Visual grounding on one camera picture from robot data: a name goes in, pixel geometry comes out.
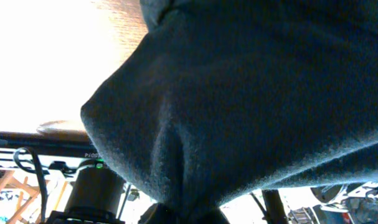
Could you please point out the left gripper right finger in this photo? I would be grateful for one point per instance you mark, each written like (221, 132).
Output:
(216, 217)

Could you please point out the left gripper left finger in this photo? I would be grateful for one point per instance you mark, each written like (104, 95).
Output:
(158, 213)

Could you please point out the dark green t-shirt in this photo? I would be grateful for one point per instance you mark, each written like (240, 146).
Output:
(224, 97)

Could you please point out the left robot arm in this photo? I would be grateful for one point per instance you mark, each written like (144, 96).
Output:
(95, 199)

